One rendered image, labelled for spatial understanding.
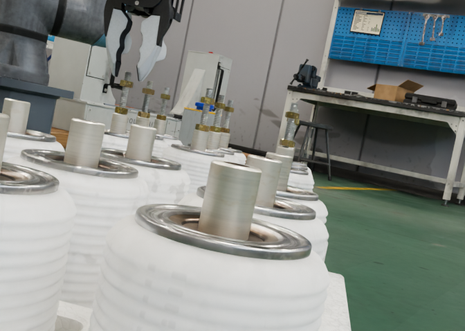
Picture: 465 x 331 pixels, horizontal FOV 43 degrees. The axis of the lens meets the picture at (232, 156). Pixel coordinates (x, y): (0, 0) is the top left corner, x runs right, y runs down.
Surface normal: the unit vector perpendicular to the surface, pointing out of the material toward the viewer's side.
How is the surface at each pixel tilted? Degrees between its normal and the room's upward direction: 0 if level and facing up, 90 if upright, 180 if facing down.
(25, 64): 72
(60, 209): 57
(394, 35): 90
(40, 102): 90
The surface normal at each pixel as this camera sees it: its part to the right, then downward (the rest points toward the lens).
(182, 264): -0.14, -0.54
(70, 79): -0.51, -0.06
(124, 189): 0.74, -0.37
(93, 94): 0.84, 0.19
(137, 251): -0.43, -0.60
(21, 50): 0.58, -0.15
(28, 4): 0.44, 0.15
